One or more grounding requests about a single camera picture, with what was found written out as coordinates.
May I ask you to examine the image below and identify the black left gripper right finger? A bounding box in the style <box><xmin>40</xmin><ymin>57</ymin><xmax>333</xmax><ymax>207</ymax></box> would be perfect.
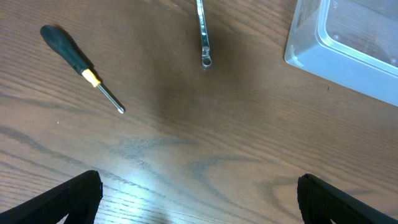
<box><xmin>297</xmin><ymin>174</ymin><xmax>397</xmax><ymax>224</ymax></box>

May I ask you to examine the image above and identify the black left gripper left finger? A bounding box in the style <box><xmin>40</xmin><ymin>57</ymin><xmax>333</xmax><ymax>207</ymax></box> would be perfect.
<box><xmin>1</xmin><ymin>170</ymin><xmax>103</xmax><ymax>224</ymax></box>

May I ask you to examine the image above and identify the silver double ring wrench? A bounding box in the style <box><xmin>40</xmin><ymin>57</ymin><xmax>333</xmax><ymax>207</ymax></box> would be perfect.
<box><xmin>196</xmin><ymin>0</ymin><xmax>212</xmax><ymax>68</ymax></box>

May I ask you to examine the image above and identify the clear plastic container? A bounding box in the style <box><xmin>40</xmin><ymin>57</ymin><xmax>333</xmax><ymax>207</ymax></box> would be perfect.
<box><xmin>284</xmin><ymin>0</ymin><xmax>397</xmax><ymax>105</ymax></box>

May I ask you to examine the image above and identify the black yellow screwdriver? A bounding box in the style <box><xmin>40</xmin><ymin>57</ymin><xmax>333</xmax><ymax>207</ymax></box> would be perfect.
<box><xmin>40</xmin><ymin>25</ymin><xmax>126</xmax><ymax>114</ymax></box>

